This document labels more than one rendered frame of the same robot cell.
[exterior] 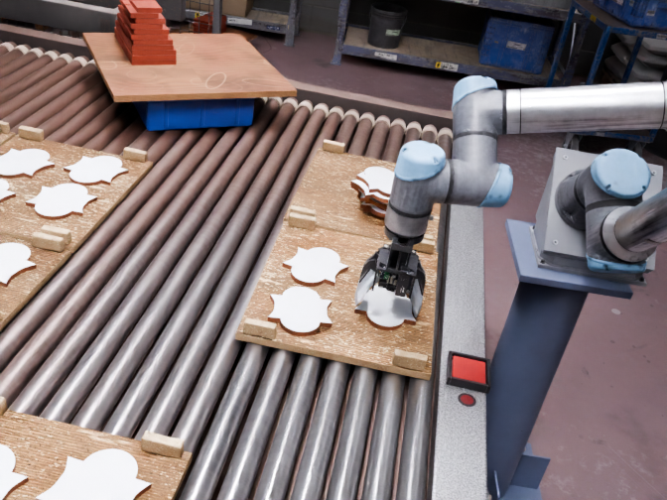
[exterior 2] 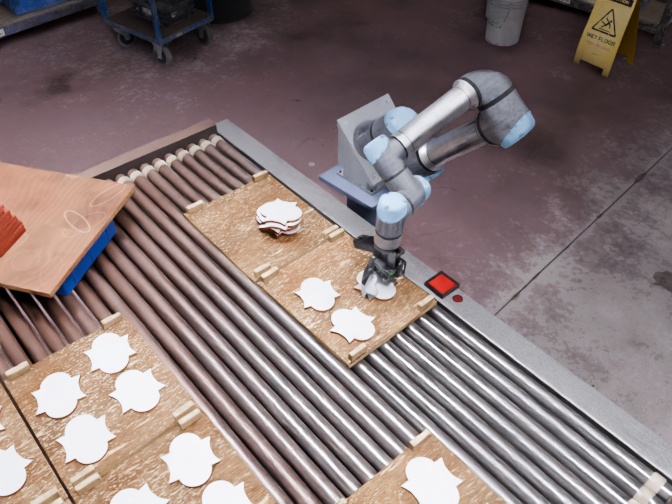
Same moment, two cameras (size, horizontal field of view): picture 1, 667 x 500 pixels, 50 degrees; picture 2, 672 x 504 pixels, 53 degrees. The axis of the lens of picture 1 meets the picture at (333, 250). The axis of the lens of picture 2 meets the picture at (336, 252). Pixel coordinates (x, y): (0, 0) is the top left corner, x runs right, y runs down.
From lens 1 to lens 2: 1.15 m
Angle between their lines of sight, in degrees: 37
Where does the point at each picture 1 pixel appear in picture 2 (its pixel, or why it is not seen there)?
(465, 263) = (356, 226)
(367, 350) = (403, 315)
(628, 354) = not seen: hidden behind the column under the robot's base
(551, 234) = (369, 173)
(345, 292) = (349, 295)
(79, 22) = not seen: outside the picture
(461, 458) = (491, 326)
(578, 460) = not seen: hidden behind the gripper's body
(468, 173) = (414, 195)
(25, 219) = (143, 422)
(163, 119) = (72, 279)
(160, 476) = (436, 452)
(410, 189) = (398, 225)
